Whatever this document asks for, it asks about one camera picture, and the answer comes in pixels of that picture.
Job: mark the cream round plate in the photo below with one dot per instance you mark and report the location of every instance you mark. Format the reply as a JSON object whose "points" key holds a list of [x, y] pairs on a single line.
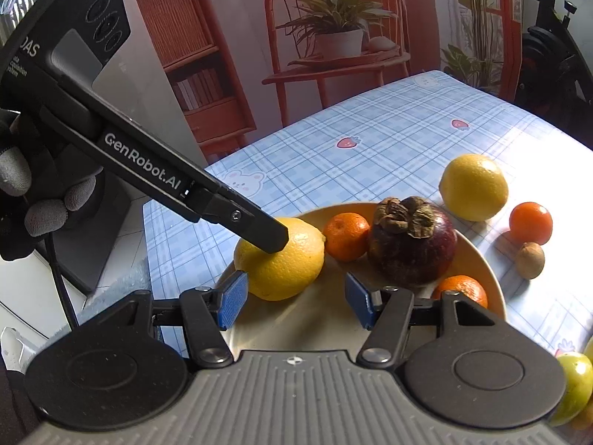
{"points": [[296, 320]]}

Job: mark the person's left hand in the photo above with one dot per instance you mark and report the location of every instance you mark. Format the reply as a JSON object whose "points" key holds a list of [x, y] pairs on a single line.
{"points": [[28, 185]]}

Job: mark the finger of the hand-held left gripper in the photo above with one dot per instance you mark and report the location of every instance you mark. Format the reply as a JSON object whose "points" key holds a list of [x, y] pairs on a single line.
{"points": [[250, 227]]}

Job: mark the black exercise bike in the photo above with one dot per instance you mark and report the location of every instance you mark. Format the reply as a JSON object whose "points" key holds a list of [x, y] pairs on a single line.
{"points": [[556, 65]]}

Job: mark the dark purple mangosteen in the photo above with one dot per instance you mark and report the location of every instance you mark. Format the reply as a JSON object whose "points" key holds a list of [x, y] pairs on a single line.
{"points": [[412, 255]]}

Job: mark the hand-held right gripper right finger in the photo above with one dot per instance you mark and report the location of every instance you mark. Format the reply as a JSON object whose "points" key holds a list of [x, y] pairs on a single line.
{"points": [[359, 301]]}

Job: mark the orange mandarin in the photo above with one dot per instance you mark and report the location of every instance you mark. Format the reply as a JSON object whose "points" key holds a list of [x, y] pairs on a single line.
{"points": [[345, 238], [530, 222], [463, 289]]}

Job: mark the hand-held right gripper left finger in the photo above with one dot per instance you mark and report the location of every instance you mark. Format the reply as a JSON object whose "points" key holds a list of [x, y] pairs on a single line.
{"points": [[233, 299]]}

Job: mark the yellow lemon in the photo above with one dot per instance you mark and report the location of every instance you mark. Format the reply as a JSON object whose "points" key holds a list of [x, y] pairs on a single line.
{"points": [[287, 273], [473, 187]]}

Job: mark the white cabinet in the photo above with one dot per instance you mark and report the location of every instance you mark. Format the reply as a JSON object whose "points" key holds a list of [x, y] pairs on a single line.
{"points": [[153, 102]]}

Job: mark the small brown kiwi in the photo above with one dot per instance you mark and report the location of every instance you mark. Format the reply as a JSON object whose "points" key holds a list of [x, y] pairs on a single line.
{"points": [[529, 260]]}

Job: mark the blue checked tablecloth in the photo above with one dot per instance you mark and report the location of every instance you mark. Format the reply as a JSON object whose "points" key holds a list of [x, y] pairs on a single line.
{"points": [[394, 125]]}

